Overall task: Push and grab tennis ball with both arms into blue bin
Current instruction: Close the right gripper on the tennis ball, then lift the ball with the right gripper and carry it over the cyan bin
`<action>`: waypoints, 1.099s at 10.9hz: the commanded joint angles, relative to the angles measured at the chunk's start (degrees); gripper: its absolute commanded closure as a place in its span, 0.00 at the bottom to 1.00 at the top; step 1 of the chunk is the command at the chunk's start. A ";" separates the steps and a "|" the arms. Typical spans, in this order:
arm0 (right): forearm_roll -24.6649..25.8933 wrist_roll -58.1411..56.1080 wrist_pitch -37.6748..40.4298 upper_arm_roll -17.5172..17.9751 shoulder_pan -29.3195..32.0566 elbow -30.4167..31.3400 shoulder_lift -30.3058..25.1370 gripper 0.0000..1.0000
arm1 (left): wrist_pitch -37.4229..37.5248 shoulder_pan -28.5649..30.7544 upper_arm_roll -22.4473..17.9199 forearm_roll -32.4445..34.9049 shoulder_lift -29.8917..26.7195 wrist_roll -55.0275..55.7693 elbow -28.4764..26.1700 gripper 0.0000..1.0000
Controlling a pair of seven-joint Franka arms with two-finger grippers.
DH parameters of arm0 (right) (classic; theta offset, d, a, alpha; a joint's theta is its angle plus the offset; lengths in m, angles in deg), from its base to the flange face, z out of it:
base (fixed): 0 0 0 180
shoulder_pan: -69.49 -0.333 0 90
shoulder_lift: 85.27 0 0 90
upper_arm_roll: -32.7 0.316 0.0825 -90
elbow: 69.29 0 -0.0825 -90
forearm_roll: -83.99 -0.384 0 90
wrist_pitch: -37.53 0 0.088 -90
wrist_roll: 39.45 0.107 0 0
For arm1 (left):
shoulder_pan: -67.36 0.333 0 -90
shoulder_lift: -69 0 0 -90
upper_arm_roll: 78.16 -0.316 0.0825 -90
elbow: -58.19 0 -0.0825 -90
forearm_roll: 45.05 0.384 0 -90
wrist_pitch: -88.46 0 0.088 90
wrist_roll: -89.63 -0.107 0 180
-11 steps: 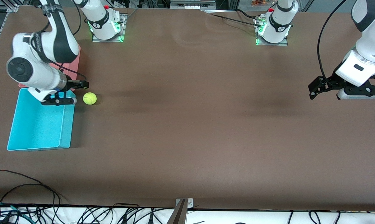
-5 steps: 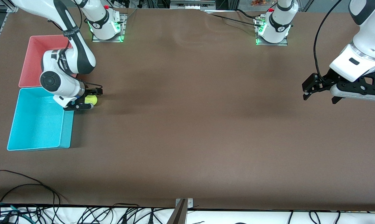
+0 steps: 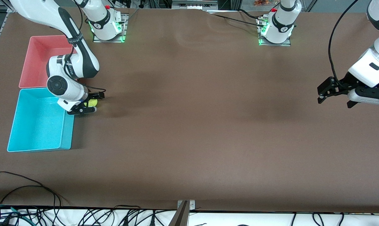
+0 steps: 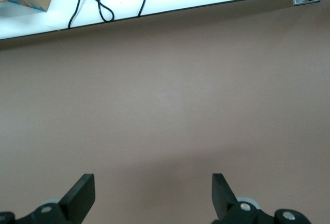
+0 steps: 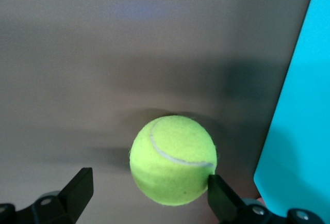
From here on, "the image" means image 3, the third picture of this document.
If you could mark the blue plastic bin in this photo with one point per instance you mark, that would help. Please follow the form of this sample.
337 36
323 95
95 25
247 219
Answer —
38 131

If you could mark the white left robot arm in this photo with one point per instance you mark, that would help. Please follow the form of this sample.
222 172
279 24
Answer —
282 25

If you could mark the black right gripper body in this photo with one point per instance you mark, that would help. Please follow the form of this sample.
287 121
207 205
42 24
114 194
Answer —
92 95

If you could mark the orange objects bag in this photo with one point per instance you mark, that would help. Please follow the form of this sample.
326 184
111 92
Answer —
261 2

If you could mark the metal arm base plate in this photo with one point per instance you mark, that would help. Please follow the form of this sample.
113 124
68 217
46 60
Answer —
125 25
287 44

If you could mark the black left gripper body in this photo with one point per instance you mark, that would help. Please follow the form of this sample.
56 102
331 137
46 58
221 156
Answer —
346 82

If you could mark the pink plastic bin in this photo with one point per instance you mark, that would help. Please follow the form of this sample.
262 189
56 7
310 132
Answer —
35 62

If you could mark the aluminium frame rail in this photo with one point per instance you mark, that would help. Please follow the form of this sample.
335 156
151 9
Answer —
192 4

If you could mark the yellow tennis ball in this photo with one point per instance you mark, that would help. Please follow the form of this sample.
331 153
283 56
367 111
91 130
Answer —
91 102

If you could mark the small metal bracket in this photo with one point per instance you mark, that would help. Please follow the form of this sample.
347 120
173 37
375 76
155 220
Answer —
192 205

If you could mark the dark camera stand pole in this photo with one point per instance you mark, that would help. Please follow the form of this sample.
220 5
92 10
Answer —
180 218

